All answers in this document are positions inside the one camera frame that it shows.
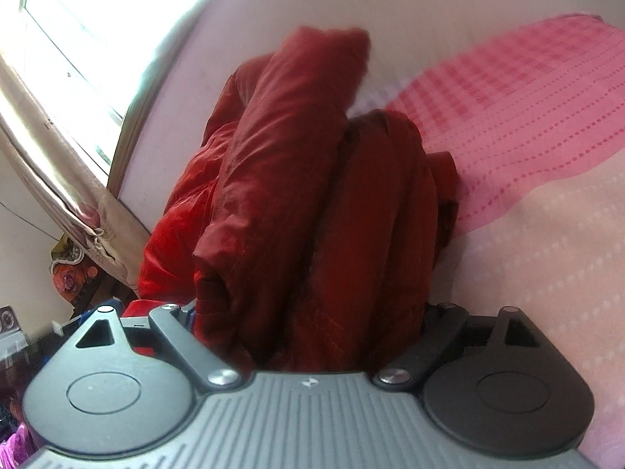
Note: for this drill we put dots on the red down jacket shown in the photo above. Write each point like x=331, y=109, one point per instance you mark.
x=312, y=205

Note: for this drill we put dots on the beige patterned curtain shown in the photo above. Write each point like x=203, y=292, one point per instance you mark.
x=73, y=195

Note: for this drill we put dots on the floral red cushion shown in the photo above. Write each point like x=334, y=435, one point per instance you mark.
x=68, y=273

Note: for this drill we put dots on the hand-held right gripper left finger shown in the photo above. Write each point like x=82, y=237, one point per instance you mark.
x=194, y=320

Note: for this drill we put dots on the purple cloth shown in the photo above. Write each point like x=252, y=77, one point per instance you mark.
x=14, y=444

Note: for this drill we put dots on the window with brown frame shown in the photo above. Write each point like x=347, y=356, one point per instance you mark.
x=97, y=34

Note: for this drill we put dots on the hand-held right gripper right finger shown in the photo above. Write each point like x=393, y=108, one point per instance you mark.
x=429, y=347

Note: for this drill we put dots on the pink checked bed sheet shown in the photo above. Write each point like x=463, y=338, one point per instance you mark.
x=527, y=166

